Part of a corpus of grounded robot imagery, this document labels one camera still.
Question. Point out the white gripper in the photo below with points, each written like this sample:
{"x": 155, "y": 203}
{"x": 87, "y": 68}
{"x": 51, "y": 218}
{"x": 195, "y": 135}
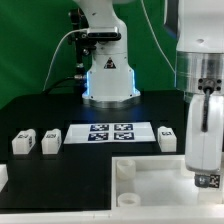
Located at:
{"x": 203, "y": 149}

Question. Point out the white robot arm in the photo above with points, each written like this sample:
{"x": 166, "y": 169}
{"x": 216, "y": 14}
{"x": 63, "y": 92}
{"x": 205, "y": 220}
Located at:
{"x": 199, "y": 72}

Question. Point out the white square tabletop panel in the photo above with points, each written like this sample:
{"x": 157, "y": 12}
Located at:
{"x": 153, "y": 181}

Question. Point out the white sheet with tags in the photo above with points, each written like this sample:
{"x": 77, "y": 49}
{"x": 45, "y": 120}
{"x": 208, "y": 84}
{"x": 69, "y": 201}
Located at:
{"x": 109, "y": 133}

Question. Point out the black camera on mount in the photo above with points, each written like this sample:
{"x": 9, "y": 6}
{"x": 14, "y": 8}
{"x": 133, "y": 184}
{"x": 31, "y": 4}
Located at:
{"x": 101, "y": 34}

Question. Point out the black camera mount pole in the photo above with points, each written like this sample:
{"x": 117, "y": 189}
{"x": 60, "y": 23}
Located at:
{"x": 79, "y": 23}

